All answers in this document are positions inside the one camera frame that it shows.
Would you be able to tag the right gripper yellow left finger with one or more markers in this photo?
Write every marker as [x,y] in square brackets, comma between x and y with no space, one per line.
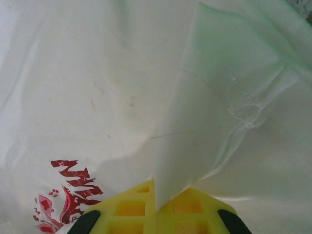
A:
[129,209]

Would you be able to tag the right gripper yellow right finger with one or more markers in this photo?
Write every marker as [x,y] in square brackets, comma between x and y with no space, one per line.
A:
[195,212]

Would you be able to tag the white t-shirt with red print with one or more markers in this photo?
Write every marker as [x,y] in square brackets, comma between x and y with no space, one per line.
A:
[97,73]

